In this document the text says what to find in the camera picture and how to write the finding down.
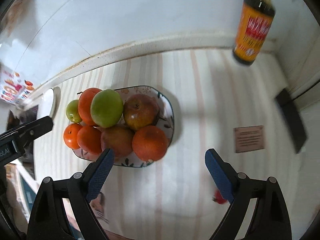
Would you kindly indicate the striped cat print tablecloth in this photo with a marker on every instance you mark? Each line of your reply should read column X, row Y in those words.
column 200, row 92

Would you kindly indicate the red cherry tomato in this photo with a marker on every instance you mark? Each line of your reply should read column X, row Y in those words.
column 219, row 197

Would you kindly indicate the brown card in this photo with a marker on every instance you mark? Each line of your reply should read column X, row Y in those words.
column 249, row 138

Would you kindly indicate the black smartphone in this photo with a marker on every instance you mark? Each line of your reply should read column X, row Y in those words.
column 292, row 120

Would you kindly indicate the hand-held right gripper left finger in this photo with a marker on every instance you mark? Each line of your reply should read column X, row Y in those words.
column 100, row 173

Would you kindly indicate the round white plate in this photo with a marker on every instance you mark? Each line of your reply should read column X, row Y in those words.
column 51, row 102

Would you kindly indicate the small orange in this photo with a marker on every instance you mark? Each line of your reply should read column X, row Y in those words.
column 71, row 136
column 88, row 140

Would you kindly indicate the dark sauce bottle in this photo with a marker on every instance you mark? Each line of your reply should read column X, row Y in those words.
column 252, row 30

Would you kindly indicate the blue cabinet door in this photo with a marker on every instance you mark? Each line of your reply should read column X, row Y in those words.
column 25, row 190

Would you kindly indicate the colourful wall sticker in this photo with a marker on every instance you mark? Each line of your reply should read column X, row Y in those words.
column 12, row 90

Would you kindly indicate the dark brownish orange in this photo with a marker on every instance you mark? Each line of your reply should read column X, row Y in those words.
column 150, row 142

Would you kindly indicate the black gas stove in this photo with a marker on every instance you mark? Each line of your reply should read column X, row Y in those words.
column 28, row 113

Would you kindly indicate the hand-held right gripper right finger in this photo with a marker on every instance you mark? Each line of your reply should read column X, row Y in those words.
column 220, row 175

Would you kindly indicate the oval floral plate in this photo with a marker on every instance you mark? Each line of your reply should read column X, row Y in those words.
column 167, row 110

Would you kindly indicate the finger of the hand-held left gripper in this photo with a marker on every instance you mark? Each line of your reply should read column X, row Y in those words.
column 35, row 128

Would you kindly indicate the reddish green fruit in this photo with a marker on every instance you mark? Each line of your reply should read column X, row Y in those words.
column 117, row 140
column 140, row 111

